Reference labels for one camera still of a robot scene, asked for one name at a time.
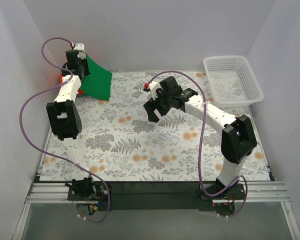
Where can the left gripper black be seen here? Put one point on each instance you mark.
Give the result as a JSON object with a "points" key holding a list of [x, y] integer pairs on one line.
{"points": [[83, 71]]}

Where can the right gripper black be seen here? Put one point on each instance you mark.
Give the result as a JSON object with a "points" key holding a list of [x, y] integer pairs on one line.
{"points": [[157, 105]]}

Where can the green t shirt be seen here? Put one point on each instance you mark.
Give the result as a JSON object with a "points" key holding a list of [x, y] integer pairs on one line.
{"points": [[98, 83]]}

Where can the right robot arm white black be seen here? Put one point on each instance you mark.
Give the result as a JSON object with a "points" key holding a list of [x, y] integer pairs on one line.
{"points": [[238, 138]]}

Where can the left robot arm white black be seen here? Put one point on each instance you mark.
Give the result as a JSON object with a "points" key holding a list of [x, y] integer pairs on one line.
{"points": [[66, 123]]}

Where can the folded orange t shirt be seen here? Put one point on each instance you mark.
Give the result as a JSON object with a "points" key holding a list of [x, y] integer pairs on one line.
{"points": [[60, 78]]}

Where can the floral patterned table mat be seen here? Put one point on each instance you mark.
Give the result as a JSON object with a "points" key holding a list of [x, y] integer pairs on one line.
{"points": [[120, 144]]}

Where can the white plastic basket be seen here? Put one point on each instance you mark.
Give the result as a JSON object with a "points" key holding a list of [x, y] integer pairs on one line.
{"points": [[232, 81]]}

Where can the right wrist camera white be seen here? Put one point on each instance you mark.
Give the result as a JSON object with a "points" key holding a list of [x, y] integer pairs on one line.
{"points": [[152, 88]]}

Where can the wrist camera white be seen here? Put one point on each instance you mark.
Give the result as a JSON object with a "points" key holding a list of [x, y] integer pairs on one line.
{"points": [[79, 46], [152, 88]]}

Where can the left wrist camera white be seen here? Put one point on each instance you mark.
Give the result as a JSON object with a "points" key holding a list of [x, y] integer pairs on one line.
{"points": [[79, 46]]}

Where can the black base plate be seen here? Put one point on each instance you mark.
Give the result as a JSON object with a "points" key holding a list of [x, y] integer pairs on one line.
{"points": [[150, 195]]}

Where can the aluminium rail frame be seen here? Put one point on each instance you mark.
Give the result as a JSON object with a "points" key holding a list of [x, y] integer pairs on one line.
{"points": [[265, 213]]}

